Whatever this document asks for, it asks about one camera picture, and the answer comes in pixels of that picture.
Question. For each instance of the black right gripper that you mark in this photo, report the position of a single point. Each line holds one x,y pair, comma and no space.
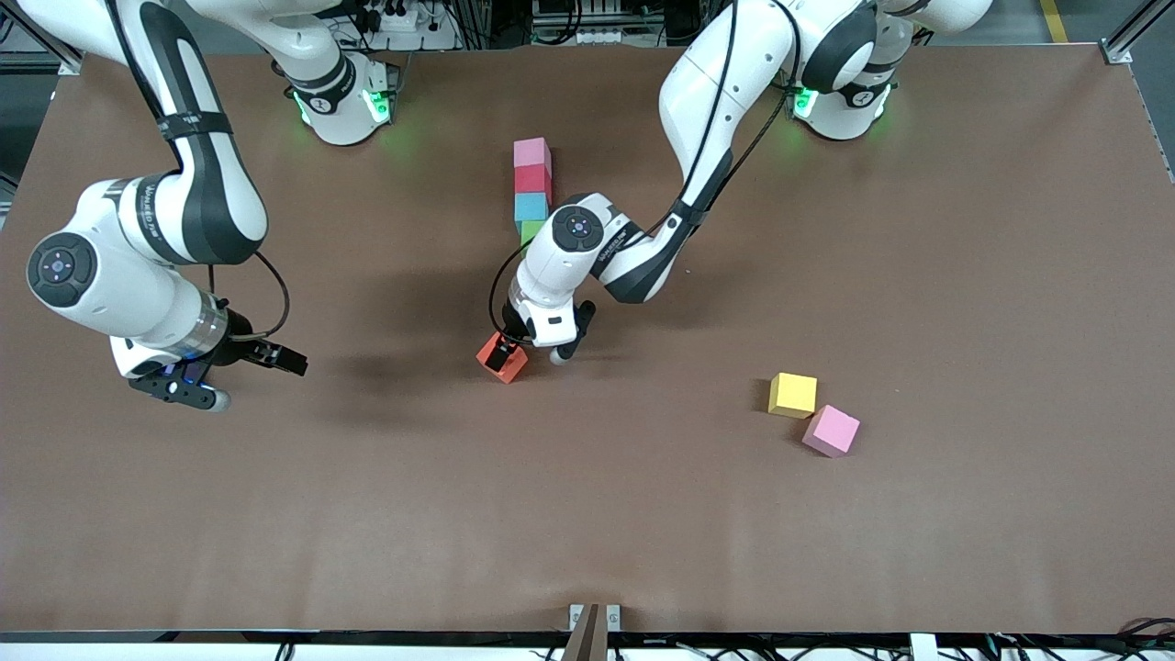
238,324

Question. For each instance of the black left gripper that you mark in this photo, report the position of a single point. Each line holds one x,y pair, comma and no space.
512,332

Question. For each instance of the orange foam cube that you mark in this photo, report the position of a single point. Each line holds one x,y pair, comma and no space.
514,372

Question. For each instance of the green foam cube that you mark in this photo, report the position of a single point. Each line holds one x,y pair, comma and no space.
530,234

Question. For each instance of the blue foam cube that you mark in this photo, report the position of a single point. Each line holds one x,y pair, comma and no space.
530,207

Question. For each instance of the red foam cube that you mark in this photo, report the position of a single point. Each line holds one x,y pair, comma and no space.
532,182

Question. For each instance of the pink foam cube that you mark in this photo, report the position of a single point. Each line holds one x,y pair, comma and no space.
531,152
831,431

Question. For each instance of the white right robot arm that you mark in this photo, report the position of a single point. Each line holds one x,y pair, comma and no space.
119,294

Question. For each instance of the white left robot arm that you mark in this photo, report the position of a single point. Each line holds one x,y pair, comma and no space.
560,266

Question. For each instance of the brown table cover sheet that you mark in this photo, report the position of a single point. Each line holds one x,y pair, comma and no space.
587,514

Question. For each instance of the yellow foam cube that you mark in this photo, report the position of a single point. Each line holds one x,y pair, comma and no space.
792,395

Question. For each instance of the grey equipment rack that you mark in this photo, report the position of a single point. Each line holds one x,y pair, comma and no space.
587,18

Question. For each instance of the white power strip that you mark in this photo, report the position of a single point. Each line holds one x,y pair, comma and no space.
395,18

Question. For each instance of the small metal table bracket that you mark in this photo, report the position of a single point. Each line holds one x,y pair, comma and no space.
595,629

